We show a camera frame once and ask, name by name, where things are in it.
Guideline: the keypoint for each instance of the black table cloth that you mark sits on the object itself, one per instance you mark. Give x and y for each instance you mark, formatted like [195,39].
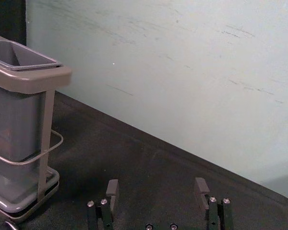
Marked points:
[144,167]

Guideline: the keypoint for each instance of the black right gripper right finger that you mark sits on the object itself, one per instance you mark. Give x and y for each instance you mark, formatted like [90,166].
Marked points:
[214,210]

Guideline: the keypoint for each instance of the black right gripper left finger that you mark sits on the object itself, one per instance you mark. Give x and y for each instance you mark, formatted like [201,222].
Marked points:
[109,203]

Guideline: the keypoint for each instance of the grey plastic bin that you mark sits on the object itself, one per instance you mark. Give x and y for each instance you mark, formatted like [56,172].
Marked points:
[16,129]

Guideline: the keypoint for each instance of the black rack with steel bars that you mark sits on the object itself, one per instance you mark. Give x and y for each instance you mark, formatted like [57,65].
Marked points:
[46,134]

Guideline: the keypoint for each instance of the plain pale wall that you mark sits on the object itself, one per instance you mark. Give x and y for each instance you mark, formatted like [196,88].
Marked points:
[172,72]

